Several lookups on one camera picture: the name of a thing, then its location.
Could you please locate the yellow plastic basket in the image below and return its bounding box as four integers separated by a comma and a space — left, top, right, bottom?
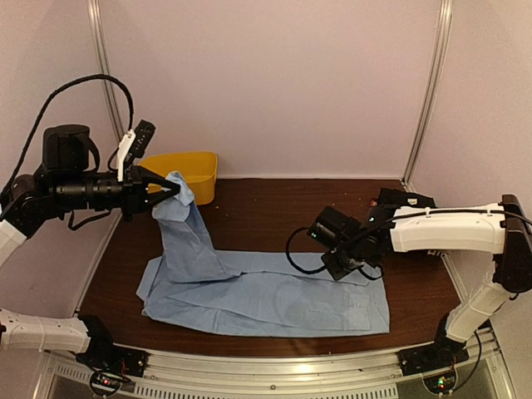
140, 151, 219, 205

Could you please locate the black shirt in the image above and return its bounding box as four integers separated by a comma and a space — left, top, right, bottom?
372, 188, 436, 209

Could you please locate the light blue long sleeve shirt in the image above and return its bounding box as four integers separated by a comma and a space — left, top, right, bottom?
136, 171, 390, 337

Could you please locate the grey shirt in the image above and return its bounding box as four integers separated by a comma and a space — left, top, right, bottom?
426, 249, 450, 257

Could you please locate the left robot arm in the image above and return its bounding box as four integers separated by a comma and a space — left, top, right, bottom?
1, 121, 180, 369

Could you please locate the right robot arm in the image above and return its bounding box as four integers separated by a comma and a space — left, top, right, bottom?
137, 190, 531, 367

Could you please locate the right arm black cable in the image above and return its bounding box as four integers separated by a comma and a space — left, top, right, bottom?
284, 226, 329, 274

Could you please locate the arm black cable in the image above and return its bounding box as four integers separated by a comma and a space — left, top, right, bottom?
284, 226, 329, 274
0, 74, 137, 200

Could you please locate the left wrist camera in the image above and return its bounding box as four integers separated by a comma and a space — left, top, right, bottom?
116, 120, 155, 182

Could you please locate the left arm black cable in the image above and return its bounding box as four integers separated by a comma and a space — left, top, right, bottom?
0, 74, 137, 200

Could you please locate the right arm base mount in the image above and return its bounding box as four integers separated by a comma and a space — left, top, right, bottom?
397, 343, 470, 377

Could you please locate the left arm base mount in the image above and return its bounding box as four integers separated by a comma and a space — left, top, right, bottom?
75, 344, 149, 377

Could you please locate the aluminium front rail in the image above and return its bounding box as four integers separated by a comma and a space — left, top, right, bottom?
43, 340, 506, 399

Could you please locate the left aluminium frame post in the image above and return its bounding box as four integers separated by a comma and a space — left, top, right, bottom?
86, 0, 124, 142

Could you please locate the aluminium frame post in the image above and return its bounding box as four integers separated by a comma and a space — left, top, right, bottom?
401, 0, 453, 190
86, 0, 124, 142

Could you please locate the right aluminium frame post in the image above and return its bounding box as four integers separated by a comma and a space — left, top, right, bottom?
401, 0, 453, 190

